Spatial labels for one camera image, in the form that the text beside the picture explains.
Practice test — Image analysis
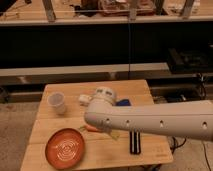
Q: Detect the blue sponge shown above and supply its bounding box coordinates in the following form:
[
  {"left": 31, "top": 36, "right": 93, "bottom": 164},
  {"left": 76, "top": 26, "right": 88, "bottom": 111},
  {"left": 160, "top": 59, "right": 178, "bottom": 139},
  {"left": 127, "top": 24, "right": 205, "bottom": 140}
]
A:
[{"left": 116, "top": 99, "right": 131, "bottom": 106}]

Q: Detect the yellow foam gripper tip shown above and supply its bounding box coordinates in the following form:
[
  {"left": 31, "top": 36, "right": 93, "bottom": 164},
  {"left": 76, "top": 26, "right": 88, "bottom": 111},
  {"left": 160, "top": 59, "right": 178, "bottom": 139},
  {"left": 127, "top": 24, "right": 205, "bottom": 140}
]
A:
[{"left": 109, "top": 130, "right": 120, "bottom": 140}]

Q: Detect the orange toy carrot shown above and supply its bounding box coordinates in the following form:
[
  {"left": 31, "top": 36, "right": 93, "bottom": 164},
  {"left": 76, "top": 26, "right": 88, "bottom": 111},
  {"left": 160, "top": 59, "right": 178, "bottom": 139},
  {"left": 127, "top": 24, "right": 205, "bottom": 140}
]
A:
[{"left": 79, "top": 125, "right": 100, "bottom": 132}]

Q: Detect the black vertical pole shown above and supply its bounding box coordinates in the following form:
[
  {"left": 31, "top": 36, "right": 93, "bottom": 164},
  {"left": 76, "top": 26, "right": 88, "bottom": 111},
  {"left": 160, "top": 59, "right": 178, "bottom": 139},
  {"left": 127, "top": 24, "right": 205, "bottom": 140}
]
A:
[{"left": 127, "top": 19, "right": 131, "bottom": 80}]

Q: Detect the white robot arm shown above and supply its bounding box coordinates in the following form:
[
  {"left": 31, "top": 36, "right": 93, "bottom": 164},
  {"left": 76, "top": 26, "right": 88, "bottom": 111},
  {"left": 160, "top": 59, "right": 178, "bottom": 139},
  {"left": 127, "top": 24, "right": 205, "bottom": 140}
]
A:
[{"left": 84, "top": 87, "right": 213, "bottom": 142}]

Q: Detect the white plastic bottle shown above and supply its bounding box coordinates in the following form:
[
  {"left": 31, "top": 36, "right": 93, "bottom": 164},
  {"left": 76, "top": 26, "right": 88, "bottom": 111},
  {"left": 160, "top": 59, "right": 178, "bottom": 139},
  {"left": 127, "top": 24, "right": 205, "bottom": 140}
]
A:
[{"left": 78, "top": 94, "right": 92, "bottom": 106}]

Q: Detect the long wooden bench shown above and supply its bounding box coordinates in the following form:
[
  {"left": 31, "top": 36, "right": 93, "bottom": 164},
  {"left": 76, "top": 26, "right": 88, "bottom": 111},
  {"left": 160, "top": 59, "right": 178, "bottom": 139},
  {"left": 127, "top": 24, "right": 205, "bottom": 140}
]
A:
[{"left": 0, "top": 63, "right": 169, "bottom": 77}]

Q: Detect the orange ceramic bowl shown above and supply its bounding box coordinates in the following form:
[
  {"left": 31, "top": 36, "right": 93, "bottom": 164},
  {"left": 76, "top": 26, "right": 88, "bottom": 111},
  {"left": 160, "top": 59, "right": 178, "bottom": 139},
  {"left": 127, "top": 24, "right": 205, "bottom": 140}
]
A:
[{"left": 45, "top": 128, "right": 85, "bottom": 170}]

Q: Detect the black power cable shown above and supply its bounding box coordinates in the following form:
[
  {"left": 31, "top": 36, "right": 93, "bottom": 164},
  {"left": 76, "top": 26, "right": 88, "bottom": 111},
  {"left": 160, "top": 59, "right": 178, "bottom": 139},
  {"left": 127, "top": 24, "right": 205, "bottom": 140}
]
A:
[{"left": 168, "top": 135, "right": 188, "bottom": 151}]

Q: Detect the wooden table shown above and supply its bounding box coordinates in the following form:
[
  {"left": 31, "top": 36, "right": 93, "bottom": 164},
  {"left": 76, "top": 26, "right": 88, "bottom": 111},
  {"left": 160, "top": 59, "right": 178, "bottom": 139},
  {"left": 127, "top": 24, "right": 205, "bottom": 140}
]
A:
[{"left": 21, "top": 80, "right": 173, "bottom": 171}]

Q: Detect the translucent plastic cup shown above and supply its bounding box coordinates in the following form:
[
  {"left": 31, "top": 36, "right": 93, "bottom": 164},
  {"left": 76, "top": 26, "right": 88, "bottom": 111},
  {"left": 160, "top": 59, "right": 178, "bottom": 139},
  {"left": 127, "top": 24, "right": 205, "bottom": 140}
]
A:
[{"left": 47, "top": 92, "right": 66, "bottom": 115}]

